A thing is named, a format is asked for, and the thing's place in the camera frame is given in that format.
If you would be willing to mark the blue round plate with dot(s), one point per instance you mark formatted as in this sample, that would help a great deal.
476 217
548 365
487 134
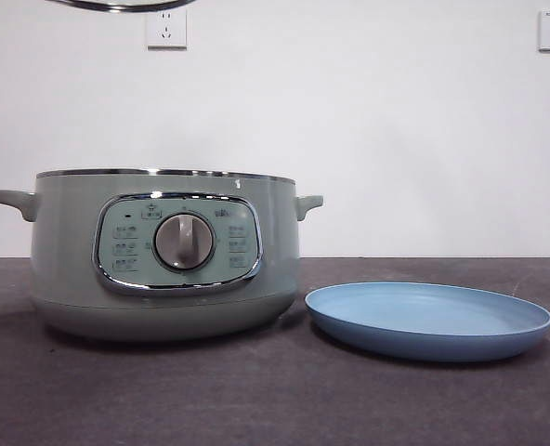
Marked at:
423 320

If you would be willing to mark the pale green electric steamer pot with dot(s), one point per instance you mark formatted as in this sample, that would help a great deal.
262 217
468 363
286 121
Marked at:
70 260

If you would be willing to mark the glass lid with green knob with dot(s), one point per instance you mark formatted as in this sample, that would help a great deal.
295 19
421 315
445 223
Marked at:
117 7

